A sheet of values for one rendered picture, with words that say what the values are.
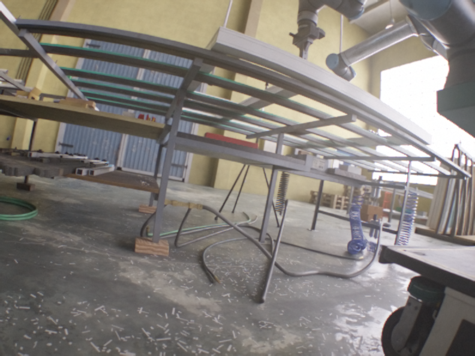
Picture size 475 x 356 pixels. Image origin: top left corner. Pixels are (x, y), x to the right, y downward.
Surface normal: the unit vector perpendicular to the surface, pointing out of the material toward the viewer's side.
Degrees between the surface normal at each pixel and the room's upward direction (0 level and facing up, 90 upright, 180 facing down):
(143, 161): 90
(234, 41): 90
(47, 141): 90
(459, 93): 90
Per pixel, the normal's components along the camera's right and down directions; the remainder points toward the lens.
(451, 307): -0.96, -0.18
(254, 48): 0.36, 0.07
